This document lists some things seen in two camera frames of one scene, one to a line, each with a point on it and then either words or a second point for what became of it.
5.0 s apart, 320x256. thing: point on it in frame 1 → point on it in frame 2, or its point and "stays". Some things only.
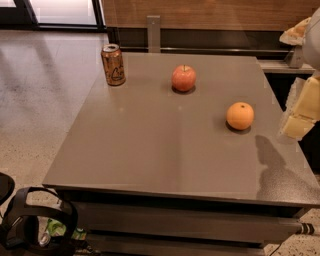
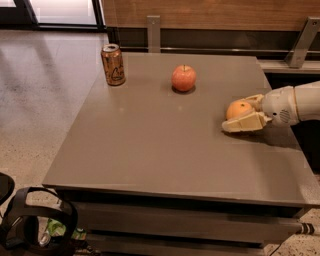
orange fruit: (240, 115) stays
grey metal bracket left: (154, 33) stays
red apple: (183, 77) stays
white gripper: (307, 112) → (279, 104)
